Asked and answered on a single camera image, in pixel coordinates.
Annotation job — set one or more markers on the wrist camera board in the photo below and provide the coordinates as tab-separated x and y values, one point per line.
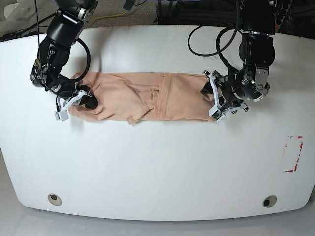
218	116
57	116

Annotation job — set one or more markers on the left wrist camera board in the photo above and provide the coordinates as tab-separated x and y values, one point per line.
218	116

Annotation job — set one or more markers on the left table grommet hole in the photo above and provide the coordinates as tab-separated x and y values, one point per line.
54	199

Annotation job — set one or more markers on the right table grommet hole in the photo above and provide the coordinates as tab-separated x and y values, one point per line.
269	201

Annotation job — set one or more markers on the peach pink T-shirt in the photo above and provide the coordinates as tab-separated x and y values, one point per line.
134	97

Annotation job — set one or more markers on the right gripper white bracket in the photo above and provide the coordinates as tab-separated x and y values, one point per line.
68	93

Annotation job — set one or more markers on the black power strip red switch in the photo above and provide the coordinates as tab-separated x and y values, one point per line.
281	9

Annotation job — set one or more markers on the red tape rectangle marking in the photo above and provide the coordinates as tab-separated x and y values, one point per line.
292	153

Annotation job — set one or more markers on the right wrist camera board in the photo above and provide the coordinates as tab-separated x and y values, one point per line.
57	116

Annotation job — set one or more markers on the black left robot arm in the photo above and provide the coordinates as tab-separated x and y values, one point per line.
256	24

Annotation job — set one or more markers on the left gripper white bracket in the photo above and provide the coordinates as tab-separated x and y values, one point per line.
231	91

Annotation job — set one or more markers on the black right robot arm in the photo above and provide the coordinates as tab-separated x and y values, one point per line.
53	54

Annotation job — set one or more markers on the table grommet hole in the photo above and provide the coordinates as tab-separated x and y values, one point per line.
54	199
269	201

